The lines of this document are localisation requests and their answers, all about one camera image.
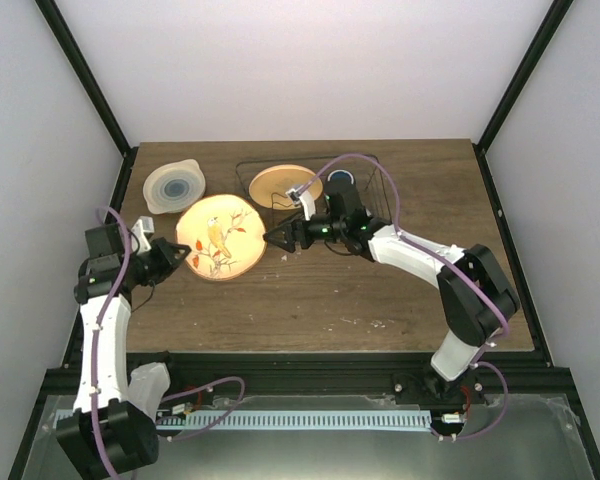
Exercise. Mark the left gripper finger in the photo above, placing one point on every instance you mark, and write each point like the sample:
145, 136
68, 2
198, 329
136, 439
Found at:
170, 249
168, 265

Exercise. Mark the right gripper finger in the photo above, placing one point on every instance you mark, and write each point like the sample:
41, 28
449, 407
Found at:
286, 245
283, 231

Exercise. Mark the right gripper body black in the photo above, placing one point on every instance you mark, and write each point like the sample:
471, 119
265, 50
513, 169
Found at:
307, 239

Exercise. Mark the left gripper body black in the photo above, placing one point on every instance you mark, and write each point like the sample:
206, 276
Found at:
143, 272

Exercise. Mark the orange plastic plate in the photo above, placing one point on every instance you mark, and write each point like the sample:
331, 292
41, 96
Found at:
268, 188

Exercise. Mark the wooden bird painted plate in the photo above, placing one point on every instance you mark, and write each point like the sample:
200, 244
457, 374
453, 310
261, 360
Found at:
225, 234

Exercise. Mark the dark blue ceramic mug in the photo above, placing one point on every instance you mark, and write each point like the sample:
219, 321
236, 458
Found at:
341, 175

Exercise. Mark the black wire dish rack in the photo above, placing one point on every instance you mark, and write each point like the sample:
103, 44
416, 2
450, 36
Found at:
373, 189

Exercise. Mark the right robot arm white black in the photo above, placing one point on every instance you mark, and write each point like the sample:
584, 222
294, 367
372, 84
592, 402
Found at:
478, 299

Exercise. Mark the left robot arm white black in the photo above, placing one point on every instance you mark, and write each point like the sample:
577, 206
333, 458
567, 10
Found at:
112, 427

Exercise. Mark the translucent white bowl with spout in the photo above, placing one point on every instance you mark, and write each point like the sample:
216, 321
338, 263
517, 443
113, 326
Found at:
174, 187

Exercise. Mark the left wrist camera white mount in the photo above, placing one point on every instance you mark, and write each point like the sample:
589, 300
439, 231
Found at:
141, 233

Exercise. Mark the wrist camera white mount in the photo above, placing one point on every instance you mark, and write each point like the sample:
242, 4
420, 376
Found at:
141, 233
301, 197

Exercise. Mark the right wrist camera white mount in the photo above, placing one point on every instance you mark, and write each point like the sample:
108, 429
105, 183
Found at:
301, 197

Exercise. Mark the light blue slotted cable duct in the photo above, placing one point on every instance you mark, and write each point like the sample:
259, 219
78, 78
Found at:
327, 420

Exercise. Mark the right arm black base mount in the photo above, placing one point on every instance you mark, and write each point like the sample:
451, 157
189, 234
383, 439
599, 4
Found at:
427, 388

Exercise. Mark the black aluminium frame rail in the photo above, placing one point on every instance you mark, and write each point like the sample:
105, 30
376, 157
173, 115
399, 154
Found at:
345, 373

